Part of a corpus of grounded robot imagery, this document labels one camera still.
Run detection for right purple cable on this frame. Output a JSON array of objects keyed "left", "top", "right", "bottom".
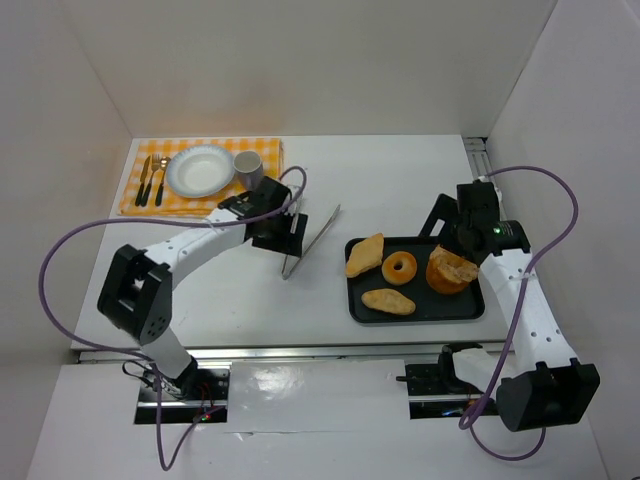
[{"left": 458, "top": 165, "right": 580, "bottom": 461}]

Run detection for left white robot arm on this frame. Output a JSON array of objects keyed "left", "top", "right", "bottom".
[{"left": 97, "top": 177, "right": 307, "bottom": 396}]

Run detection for oval flat bread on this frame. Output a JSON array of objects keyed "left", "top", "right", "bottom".
[{"left": 361, "top": 288, "right": 416, "bottom": 316}]

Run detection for black handled spoon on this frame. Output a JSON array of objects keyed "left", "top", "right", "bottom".
[{"left": 154, "top": 157, "right": 171, "bottom": 207}]

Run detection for white plate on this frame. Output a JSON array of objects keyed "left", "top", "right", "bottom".
[{"left": 166, "top": 144, "right": 235, "bottom": 198}]

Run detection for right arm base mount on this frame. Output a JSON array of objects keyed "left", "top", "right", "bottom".
[{"left": 396, "top": 342, "right": 482, "bottom": 420}]

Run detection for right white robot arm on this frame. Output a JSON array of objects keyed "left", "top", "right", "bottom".
[{"left": 421, "top": 180, "right": 600, "bottom": 432}]

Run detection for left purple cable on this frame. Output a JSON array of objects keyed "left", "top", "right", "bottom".
[{"left": 38, "top": 165, "right": 308, "bottom": 473}]

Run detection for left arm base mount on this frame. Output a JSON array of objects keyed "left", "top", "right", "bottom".
[{"left": 121, "top": 360, "right": 231, "bottom": 425}]

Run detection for yellow checkered cloth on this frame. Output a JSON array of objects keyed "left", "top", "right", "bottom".
[{"left": 115, "top": 137, "right": 284, "bottom": 218}]

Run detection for black handled fork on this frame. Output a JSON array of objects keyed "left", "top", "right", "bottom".
[{"left": 139, "top": 154, "right": 161, "bottom": 207}]

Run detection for aluminium front rail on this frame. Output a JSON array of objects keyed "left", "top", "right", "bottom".
[{"left": 75, "top": 341, "right": 506, "bottom": 365}]

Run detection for purple mug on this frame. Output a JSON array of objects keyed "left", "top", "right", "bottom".
[{"left": 233, "top": 151, "right": 264, "bottom": 191}]

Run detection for aluminium corner rail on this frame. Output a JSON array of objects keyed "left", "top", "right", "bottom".
[{"left": 462, "top": 137, "right": 492, "bottom": 178}]

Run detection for black tray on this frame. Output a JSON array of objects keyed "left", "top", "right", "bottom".
[{"left": 346, "top": 237, "right": 485, "bottom": 324}]

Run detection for ring donut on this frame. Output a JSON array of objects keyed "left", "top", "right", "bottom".
[{"left": 381, "top": 251, "right": 418, "bottom": 286}]

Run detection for purple cable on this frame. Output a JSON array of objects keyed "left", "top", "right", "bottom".
[
  {"left": 458, "top": 165, "right": 580, "bottom": 461},
  {"left": 38, "top": 165, "right": 308, "bottom": 473}
]

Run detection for tall sugared pastry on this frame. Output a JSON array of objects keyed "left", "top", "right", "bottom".
[{"left": 426, "top": 245, "right": 479, "bottom": 295}]

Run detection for black handled knife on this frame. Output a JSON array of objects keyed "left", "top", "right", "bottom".
[{"left": 134, "top": 155, "right": 151, "bottom": 207}]

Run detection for flat triangular bread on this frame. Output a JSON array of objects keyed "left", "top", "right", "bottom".
[{"left": 345, "top": 233, "right": 384, "bottom": 278}]

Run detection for metal tongs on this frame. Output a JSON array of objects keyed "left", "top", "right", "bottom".
[{"left": 281, "top": 204, "right": 341, "bottom": 280}]

